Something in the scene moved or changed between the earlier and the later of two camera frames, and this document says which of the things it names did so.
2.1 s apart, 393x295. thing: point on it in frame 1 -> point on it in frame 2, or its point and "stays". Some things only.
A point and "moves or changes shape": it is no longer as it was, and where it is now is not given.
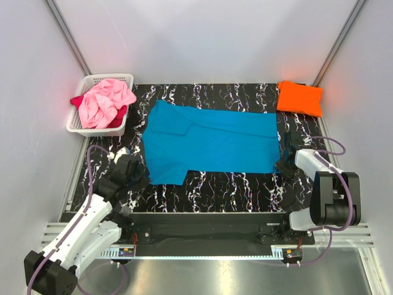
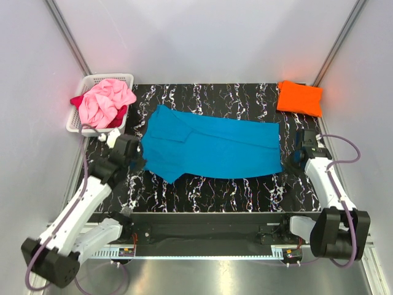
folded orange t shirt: (300, 98) stays
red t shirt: (116, 121) stays
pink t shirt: (98, 108) stays
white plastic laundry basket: (72, 123) stays
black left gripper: (144, 179) -> (141, 163)
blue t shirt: (180, 139) moves or changes shape
